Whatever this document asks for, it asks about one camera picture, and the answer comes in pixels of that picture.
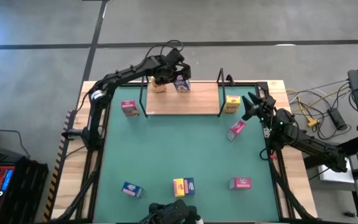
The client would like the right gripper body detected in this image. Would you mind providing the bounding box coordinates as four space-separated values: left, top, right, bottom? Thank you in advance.
253 96 278 121

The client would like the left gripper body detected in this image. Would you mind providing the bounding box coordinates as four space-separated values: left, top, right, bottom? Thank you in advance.
152 61 186 84

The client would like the blue Frosted Flakes cereal box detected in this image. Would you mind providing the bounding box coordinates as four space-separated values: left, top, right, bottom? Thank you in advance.
173 74 191 93
183 177 196 197
121 181 145 199

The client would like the yellow Corn Pops cereal box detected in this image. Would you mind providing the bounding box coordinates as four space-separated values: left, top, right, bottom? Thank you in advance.
223 95 242 114
173 178 186 198
150 76 167 94

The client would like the magenta Raisin Bran cereal box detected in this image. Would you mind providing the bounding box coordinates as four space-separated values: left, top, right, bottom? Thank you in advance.
228 177 253 191
121 99 140 118
225 119 247 142

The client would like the wooden shelf board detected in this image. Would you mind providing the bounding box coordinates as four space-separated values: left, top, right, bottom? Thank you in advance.
145 82 221 116

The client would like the teal table mat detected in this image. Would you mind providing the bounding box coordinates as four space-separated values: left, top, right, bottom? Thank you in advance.
93 85 281 222

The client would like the black power brick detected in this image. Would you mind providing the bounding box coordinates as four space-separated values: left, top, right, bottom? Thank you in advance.
327 107 349 131

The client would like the white board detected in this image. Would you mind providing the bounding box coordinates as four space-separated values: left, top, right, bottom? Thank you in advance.
317 155 356 184

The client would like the black slanted beam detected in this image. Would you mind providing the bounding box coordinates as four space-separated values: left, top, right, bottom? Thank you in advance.
337 133 358 162

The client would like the yellow black hazard tape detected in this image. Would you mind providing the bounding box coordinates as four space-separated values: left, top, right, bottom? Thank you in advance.
43 110 76 222

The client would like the red black equipment case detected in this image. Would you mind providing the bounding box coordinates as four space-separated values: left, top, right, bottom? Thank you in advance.
0 146 50 224

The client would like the black metal table frame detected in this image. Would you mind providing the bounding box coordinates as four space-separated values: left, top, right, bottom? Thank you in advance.
50 81 319 224

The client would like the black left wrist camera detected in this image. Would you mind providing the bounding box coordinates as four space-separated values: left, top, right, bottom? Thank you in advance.
165 49 186 65

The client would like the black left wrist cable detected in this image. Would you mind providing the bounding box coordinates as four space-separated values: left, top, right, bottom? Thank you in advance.
144 39 185 63

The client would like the black metal shelf frame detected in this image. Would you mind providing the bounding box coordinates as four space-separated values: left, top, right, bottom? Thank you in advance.
137 76 149 118
216 67 226 118

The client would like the yellow cable with connector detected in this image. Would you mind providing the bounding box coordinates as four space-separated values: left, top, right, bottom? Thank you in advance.
286 85 352 128

